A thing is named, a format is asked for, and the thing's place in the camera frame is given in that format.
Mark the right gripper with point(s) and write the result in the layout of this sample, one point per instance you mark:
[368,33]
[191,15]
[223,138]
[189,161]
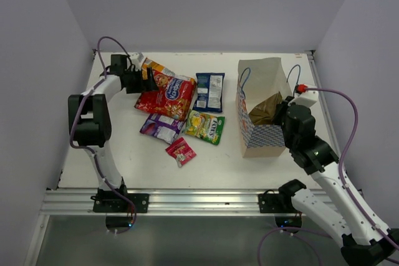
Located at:
[280,108]

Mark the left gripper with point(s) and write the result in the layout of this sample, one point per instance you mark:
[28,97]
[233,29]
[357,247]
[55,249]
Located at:
[149,85]

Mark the orange snack packet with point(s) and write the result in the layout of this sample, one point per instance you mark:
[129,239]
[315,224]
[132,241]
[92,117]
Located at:
[150,64]

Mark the red cookie snack bag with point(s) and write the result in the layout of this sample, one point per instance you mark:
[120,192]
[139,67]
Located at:
[173,98]

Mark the light blue chips bag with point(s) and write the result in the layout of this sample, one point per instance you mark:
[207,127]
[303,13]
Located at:
[264,112]

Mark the blue checkered paper bag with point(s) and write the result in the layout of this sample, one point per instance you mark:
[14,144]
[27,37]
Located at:
[258,81]

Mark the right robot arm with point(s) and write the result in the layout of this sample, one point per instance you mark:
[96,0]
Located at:
[363,238]

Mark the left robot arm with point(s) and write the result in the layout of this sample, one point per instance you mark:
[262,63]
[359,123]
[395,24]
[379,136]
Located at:
[90,126]

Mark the green Fox's candy bag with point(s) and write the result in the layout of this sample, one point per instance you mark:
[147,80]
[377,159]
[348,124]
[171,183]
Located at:
[204,126]

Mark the purple white snack packet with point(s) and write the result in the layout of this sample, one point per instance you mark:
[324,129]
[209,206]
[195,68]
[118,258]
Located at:
[162,127]

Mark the dark blue snack packet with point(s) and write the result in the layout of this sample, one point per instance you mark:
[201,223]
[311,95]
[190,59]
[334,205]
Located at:
[209,92]

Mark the small red candy packet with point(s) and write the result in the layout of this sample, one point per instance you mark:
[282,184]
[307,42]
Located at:
[181,152]

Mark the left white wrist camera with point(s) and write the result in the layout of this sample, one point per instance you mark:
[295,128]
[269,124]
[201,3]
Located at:
[137,59]

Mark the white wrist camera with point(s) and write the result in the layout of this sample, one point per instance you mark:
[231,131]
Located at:
[304,95]
[137,59]

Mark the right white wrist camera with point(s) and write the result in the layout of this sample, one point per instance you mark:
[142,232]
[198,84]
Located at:
[304,95]

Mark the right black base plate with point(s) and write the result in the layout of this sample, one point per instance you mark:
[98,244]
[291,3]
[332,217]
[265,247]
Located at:
[280,206]

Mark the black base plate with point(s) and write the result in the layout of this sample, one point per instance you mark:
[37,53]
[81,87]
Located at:
[120,214]
[280,206]

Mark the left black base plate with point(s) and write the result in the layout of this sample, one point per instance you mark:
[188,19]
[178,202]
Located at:
[120,214]

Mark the aluminium mounting rail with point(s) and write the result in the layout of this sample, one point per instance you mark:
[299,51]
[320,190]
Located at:
[162,202]

